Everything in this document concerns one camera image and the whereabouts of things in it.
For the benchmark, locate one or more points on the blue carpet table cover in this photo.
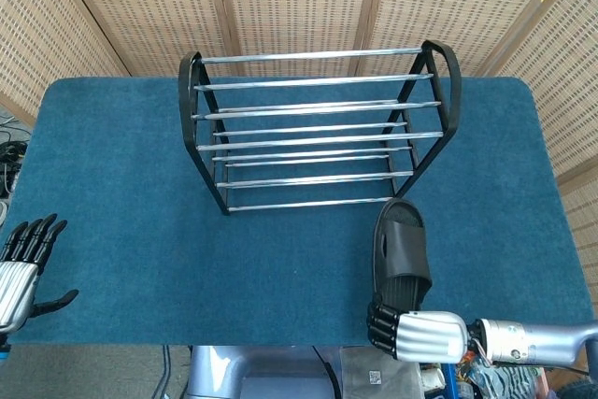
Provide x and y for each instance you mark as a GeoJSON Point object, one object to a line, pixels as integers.
{"type": "Point", "coordinates": [140, 231]}

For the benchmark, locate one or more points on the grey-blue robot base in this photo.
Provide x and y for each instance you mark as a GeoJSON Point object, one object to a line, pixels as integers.
{"type": "Point", "coordinates": [261, 373]}

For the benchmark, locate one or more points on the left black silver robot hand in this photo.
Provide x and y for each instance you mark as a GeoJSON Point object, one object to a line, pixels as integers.
{"type": "Point", "coordinates": [16, 291]}

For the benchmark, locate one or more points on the grey bag with label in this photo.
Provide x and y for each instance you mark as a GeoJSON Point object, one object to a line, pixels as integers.
{"type": "Point", "coordinates": [369, 375]}

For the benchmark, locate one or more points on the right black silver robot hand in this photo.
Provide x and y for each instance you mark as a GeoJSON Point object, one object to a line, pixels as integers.
{"type": "Point", "coordinates": [425, 336]}

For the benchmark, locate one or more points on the zebra striped bag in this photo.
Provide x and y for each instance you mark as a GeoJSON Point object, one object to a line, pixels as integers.
{"type": "Point", "coordinates": [504, 382]}

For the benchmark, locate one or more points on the black slipper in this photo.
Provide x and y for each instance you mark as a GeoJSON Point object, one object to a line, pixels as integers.
{"type": "Point", "coordinates": [404, 249]}

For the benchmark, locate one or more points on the black chrome shoe rack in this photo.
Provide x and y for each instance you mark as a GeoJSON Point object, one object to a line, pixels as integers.
{"type": "Point", "coordinates": [317, 139]}

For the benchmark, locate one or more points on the blue metal post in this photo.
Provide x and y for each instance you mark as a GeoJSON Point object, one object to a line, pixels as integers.
{"type": "Point", "coordinates": [448, 382]}

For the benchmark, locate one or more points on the white paper cup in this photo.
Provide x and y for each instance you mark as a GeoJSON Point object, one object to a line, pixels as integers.
{"type": "Point", "coordinates": [432, 376]}

